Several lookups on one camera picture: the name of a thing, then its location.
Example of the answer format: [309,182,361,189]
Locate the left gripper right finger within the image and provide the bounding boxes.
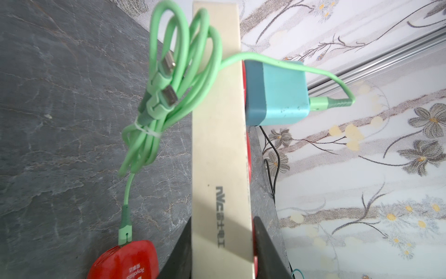
[253,216,291,279]

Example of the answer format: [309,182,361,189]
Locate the beige power strip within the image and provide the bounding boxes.
[191,1,255,279]

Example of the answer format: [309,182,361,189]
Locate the light green cable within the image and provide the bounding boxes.
[117,0,356,246]

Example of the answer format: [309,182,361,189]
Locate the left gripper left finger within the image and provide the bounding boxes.
[157,217,192,279]

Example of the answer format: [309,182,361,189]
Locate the black power strip cable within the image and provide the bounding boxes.
[258,125,282,205]

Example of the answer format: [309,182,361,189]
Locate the red shaver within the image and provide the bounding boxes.
[87,240,160,279]

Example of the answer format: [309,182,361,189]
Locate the teal charger end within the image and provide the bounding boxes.
[244,60,310,126]

